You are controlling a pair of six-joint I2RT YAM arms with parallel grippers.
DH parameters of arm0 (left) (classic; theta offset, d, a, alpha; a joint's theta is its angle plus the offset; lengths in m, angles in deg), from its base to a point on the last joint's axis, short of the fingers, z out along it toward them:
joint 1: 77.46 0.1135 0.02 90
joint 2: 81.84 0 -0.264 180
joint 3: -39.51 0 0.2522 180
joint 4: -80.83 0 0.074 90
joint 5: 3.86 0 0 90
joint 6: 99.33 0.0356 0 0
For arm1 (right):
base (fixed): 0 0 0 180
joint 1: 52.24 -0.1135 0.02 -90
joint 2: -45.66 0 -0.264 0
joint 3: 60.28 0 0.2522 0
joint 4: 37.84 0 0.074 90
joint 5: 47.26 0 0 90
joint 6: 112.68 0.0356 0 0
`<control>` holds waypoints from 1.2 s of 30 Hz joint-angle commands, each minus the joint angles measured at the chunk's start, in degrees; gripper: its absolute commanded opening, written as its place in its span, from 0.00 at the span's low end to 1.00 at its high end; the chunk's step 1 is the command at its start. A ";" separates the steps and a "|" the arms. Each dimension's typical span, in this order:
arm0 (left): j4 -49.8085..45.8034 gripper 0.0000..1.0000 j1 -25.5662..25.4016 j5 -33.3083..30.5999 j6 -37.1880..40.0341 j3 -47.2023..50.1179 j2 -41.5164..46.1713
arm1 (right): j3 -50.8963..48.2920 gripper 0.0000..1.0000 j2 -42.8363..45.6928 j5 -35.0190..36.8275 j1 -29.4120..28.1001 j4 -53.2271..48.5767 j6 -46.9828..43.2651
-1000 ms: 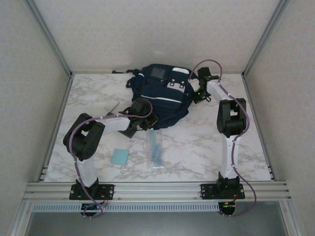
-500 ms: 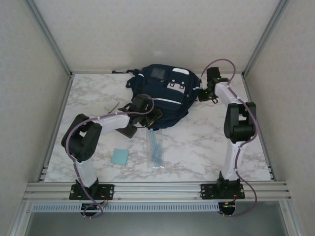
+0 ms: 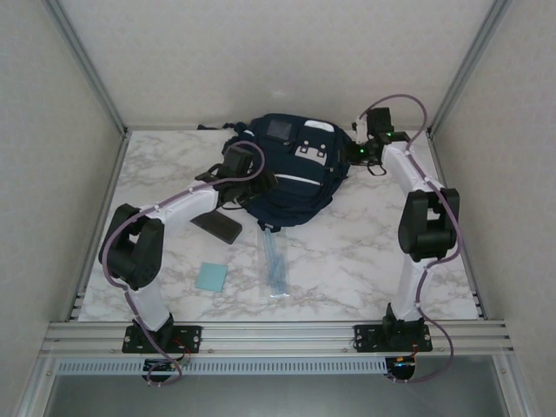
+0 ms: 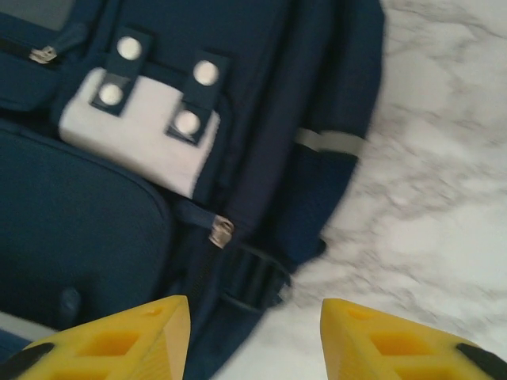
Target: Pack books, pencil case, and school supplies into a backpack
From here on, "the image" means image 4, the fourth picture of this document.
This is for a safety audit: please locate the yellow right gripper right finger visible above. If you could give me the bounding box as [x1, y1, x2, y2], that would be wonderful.
[320, 297, 507, 380]

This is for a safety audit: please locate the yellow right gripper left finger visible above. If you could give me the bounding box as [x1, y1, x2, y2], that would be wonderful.
[0, 294, 193, 380]

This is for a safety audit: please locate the navy blue backpack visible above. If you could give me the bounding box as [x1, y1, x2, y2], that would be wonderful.
[0, 0, 387, 380]

